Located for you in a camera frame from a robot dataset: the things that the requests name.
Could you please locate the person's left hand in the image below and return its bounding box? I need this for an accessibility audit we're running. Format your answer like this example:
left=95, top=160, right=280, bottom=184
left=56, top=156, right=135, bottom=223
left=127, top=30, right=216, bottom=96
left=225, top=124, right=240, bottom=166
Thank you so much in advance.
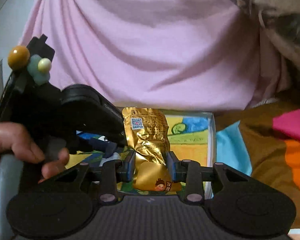
left=0, top=122, right=70, bottom=183

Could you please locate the pink hanging sheet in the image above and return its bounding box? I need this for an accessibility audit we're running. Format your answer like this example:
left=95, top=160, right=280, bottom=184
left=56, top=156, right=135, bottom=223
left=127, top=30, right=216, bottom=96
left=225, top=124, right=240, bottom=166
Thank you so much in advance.
left=21, top=0, right=289, bottom=112

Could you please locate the colourful cartoon bed blanket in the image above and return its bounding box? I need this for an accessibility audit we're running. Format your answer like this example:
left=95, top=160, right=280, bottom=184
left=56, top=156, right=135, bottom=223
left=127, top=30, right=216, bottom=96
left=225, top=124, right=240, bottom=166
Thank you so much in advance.
left=216, top=101, right=300, bottom=235

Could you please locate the flower phone mount charm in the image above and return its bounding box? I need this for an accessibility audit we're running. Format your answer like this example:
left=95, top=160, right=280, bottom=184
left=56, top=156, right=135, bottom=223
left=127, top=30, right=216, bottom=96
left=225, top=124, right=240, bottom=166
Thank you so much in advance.
left=7, top=46, right=52, bottom=86

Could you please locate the plastic wrapped bedding bundle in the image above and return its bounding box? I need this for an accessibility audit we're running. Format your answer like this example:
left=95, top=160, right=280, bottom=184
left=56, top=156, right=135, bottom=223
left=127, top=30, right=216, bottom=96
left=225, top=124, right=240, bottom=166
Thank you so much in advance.
left=230, top=0, right=300, bottom=101

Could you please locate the grey box with drawing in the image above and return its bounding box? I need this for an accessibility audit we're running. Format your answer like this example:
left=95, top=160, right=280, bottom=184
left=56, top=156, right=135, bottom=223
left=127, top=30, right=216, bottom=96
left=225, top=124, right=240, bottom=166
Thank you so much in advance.
left=65, top=107, right=217, bottom=199

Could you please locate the gold foil snack pouch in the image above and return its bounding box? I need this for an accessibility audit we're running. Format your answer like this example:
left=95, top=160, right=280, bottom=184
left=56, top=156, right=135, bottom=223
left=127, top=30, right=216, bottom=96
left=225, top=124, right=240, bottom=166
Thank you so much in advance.
left=122, top=107, right=182, bottom=193

